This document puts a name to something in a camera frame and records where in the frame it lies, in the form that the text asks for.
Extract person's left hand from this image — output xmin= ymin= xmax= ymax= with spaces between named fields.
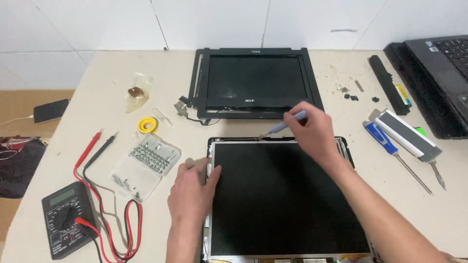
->
xmin=167 ymin=158 xmax=222 ymax=227

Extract person's right hand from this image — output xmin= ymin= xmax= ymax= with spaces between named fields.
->
xmin=283 ymin=102 xmax=343 ymax=167

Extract light blue precision screwdriver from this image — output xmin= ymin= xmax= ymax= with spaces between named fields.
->
xmin=258 ymin=110 xmax=308 ymax=140

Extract black laptop screen panel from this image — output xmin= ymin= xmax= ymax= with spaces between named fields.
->
xmin=206 ymin=141 xmax=372 ymax=260

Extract black laptop lid cover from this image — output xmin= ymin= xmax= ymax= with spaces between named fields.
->
xmin=201 ymin=136 xmax=382 ymax=263

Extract large black screen bezel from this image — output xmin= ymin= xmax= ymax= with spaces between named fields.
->
xmin=197 ymin=47 xmax=325 ymax=121

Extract clear plastic bit box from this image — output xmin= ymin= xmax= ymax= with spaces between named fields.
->
xmin=110 ymin=133 xmax=182 ymax=204

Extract small black screen bezel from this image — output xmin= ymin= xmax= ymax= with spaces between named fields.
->
xmin=206 ymin=55 xmax=316 ymax=111

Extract yellow tape roll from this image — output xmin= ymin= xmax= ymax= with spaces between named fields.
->
xmin=137 ymin=117 xmax=159 ymax=135

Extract black laptop battery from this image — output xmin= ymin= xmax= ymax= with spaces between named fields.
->
xmin=368 ymin=54 xmax=411 ymax=116

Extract small clear plastic piece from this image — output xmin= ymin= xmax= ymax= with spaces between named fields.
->
xmin=151 ymin=107 xmax=173 ymax=128

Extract grey and white brush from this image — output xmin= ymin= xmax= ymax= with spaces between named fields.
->
xmin=369 ymin=108 xmax=443 ymax=163

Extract yellow and blue small pack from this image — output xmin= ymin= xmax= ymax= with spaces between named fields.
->
xmin=394 ymin=84 xmax=413 ymax=107

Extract black multimeter probe lead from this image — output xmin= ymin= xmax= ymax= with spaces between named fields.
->
xmin=82 ymin=131 xmax=140 ymax=263

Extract red multimeter probe lead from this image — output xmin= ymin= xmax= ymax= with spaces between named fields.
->
xmin=73 ymin=128 xmax=143 ymax=263

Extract clear bag with brown part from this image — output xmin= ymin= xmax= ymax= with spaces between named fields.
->
xmin=125 ymin=72 xmax=154 ymax=114

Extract black digital multimeter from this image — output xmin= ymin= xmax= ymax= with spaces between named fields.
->
xmin=41 ymin=181 xmax=100 ymax=261

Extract black laptop with keyboard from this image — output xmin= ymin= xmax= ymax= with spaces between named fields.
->
xmin=383 ymin=35 xmax=468 ymax=140

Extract black smartphone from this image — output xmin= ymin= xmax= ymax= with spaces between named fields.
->
xmin=33 ymin=98 xmax=70 ymax=124

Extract dark cloth bag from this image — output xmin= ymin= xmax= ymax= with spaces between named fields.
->
xmin=0 ymin=136 xmax=48 ymax=200

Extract blue handled screwdriver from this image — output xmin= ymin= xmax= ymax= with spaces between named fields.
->
xmin=362 ymin=121 xmax=434 ymax=196

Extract metal hinge with black cable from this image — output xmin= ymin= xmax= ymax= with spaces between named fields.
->
xmin=174 ymin=96 xmax=221 ymax=126

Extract thin black bezel frame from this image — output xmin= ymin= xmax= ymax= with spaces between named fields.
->
xmin=188 ymin=48 xmax=205 ymax=107

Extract green handled screwdriver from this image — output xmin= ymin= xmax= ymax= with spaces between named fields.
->
xmin=415 ymin=126 xmax=448 ymax=191

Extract white charging cable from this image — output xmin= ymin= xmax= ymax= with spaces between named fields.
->
xmin=0 ymin=115 xmax=34 ymax=127

